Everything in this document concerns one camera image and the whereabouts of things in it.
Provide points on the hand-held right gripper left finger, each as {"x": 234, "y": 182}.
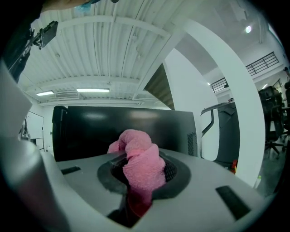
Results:
{"x": 81, "y": 185}

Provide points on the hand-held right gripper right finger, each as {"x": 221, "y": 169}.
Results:
{"x": 204, "y": 204}

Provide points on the pink cloth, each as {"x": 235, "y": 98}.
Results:
{"x": 145, "y": 167}

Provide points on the red canister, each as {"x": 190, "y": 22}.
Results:
{"x": 234, "y": 166}

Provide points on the ceiling strip light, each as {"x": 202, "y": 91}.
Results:
{"x": 45, "y": 93}
{"x": 93, "y": 90}

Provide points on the black office chair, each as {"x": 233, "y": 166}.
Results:
{"x": 272, "y": 117}

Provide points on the black metal railing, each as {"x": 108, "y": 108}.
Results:
{"x": 262, "y": 63}
{"x": 218, "y": 85}

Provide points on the wooden staircase underside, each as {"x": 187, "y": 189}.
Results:
{"x": 160, "y": 88}

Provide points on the round ceiling light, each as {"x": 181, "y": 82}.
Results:
{"x": 248, "y": 29}

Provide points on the white wall board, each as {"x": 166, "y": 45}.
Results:
{"x": 35, "y": 129}

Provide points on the black camera box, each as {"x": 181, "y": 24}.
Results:
{"x": 48, "y": 34}

